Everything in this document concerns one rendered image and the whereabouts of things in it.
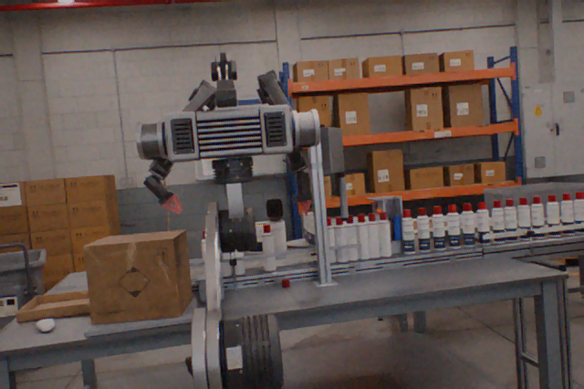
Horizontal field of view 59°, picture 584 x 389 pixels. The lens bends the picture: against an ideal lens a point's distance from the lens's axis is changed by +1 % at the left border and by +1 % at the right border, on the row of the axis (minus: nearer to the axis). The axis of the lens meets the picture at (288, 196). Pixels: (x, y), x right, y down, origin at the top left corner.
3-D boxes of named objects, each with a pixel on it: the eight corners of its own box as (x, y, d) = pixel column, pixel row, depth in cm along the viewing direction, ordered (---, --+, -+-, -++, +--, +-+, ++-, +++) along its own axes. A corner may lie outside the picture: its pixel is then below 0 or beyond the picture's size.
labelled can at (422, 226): (427, 250, 240) (424, 206, 239) (432, 252, 235) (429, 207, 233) (417, 251, 239) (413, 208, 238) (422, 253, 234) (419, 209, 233)
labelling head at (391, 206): (397, 247, 251) (392, 195, 249) (408, 252, 238) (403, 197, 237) (370, 251, 248) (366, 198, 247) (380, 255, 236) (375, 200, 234)
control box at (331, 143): (345, 171, 223) (341, 128, 222) (332, 173, 208) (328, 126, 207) (323, 173, 228) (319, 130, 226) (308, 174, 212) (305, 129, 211)
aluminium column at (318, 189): (328, 281, 216) (316, 122, 212) (331, 283, 212) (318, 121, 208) (318, 282, 215) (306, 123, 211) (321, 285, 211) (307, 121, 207)
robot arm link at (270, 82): (249, 70, 210) (272, 60, 210) (257, 94, 221) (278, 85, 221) (289, 143, 184) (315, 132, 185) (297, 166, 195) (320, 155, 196)
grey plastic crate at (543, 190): (554, 209, 413) (552, 182, 412) (591, 214, 374) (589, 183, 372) (484, 216, 404) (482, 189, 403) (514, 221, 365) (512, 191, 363)
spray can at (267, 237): (275, 268, 226) (271, 223, 225) (276, 271, 221) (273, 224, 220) (264, 270, 225) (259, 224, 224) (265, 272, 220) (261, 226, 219)
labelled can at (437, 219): (442, 248, 241) (439, 205, 240) (447, 250, 236) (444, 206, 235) (432, 249, 240) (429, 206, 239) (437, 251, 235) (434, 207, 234)
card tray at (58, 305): (111, 295, 224) (110, 286, 224) (101, 311, 199) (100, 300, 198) (37, 305, 219) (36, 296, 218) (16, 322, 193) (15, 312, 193)
